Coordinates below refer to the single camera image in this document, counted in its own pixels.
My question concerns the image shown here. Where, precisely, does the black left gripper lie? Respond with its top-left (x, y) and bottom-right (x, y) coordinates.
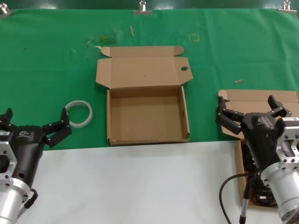
top-left (0, 107), bottom-right (72, 189)

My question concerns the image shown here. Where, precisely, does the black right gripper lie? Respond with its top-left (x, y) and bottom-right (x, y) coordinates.
top-left (215, 95), bottom-right (292, 170)

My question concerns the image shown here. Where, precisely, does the cardboard parts box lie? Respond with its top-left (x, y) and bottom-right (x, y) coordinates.
top-left (218, 89), bottom-right (299, 208)

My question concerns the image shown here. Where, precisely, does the open cardboard box with hole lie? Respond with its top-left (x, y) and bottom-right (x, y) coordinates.
top-left (95, 46), bottom-right (193, 147)

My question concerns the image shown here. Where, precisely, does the clear tape roll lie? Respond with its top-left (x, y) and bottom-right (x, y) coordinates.
top-left (64, 99), bottom-right (93, 128)

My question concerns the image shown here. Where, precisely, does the green table cloth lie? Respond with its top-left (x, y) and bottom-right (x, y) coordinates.
top-left (0, 8), bottom-right (299, 151)

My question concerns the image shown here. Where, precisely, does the silver binder clip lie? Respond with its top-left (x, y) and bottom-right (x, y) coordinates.
top-left (0, 5), bottom-right (11, 19)
top-left (133, 0), bottom-right (153, 16)
top-left (278, 0), bottom-right (299, 15)

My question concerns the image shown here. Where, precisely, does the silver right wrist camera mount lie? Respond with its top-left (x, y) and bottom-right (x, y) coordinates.
top-left (275, 116), bottom-right (299, 169)

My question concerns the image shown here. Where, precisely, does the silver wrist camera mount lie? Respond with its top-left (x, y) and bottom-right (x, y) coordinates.
top-left (0, 134), bottom-right (18, 187)
top-left (275, 116), bottom-right (299, 169)

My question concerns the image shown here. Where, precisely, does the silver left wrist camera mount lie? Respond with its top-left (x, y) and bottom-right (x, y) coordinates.
top-left (0, 134), bottom-right (18, 187)

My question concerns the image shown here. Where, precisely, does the black cables bundle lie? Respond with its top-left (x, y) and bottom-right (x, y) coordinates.
top-left (242, 139), bottom-right (280, 207)

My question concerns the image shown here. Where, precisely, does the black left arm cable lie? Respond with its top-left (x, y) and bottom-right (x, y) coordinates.
top-left (23, 188), bottom-right (38, 210)

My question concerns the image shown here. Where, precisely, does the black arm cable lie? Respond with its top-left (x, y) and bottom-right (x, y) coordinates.
top-left (23, 188), bottom-right (38, 210)
top-left (219, 169), bottom-right (264, 224)

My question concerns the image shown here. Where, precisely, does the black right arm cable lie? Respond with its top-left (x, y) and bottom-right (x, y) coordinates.
top-left (219, 169), bottom-right (264, 224)

